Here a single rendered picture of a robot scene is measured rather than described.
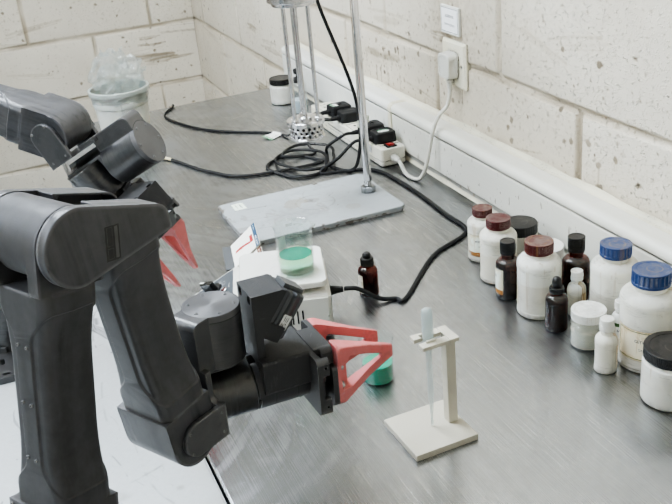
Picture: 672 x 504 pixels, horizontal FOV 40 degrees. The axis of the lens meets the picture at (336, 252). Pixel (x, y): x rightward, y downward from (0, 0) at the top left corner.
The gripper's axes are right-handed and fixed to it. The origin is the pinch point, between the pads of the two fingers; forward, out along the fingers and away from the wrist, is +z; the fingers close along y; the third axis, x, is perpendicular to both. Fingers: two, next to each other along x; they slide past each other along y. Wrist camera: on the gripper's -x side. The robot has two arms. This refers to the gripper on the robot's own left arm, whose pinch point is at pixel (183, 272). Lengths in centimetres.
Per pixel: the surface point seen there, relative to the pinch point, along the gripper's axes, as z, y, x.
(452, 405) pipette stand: 23.1, 3.0, -34.6
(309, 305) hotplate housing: 13.4, 7.4, -8.8
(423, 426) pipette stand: 23.3, -0.5, -32.2
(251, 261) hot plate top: 6.9, 9.0, 1.7
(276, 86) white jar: 14, 76, 88
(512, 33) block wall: 11, 66, -5
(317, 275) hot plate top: 11.5, 11.3, -8.5
